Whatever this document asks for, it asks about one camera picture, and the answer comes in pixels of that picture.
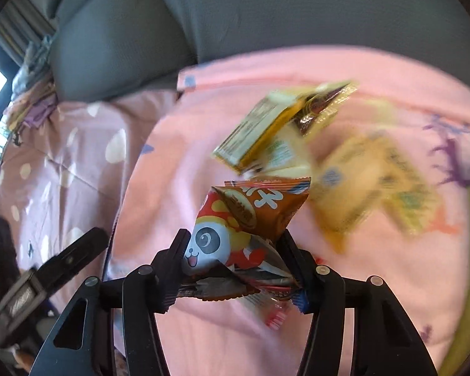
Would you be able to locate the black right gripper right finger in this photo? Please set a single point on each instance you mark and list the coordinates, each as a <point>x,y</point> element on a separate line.
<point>385,341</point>

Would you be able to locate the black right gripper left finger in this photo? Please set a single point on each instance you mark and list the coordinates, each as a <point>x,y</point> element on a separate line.
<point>81,341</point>

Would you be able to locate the orange panda snack packet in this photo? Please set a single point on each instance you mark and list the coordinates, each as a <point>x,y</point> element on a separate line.
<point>232,250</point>

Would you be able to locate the mauve dotted blanket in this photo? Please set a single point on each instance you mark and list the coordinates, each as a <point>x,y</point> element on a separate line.
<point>71,174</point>

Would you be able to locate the gold wafer bar packet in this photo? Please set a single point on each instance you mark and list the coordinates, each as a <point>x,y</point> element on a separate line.
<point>244,144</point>

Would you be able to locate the yellow square cake packet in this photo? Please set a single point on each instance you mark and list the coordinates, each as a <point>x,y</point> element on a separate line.
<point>364,173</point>

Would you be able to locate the grey fabric sofa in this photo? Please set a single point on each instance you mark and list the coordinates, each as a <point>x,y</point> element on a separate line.
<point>106,48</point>

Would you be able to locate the brown gold chocolate packet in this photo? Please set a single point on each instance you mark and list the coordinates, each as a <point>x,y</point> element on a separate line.
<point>322,105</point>

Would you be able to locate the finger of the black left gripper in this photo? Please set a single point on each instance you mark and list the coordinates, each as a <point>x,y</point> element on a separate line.
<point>61,268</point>

